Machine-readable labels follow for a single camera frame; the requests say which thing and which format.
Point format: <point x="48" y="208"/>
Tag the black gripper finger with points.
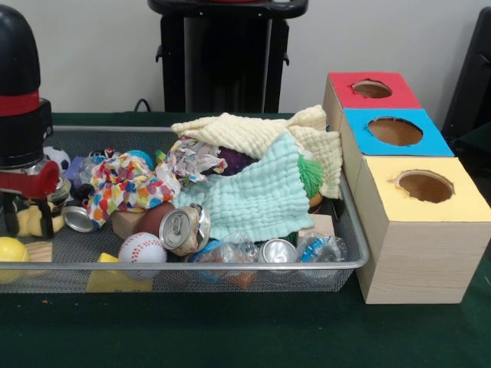
<point x="10" y="216"/>
<point x="47" y="220"/>

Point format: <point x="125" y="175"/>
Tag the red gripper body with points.
<point x="27" y="182"/>

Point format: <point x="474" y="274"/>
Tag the colourful knotted cloth ball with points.
<point x="122" y="184"/>
<point x="195" y="159"/>

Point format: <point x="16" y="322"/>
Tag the light blue waffle cloth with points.
<point x="253" y="203"/>

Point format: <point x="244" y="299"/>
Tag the cream waffle cloth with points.
<point x="245" y="130"/>

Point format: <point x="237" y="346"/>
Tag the green spiky ball with eyes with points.
<point x="310" y="172"/>

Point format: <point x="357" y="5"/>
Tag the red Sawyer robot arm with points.
<point x="19" y="57"/>

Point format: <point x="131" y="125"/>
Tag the shallow clear mesh bin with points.
<point x="337" y="278"/>

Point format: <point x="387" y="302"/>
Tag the plain yellow ball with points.
<point x="11" y="251"/>

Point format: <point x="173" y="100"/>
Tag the black and white soccer ball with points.
<point x="61" y="159"/>

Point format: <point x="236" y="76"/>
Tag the white baseball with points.
<point x="142" y="249"/>

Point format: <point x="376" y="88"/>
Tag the brown toy football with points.
<point x="155" y="218"/>

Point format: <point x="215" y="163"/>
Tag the crushed soda can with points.
<point x="182" y="230"/>
<point x="278" y="251"/>

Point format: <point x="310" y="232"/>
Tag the dark green table cloth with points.
<point x="230" y="329"/>

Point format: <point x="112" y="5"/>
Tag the crushed clear plastic bottle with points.
<point x="324" y="247"/>

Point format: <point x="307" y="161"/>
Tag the dark green side table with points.
<point x="475" y="147"/>

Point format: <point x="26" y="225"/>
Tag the black chair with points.
<point x="475" y="76"/>

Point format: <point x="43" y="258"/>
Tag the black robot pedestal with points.
<point x="230" y="57"/>

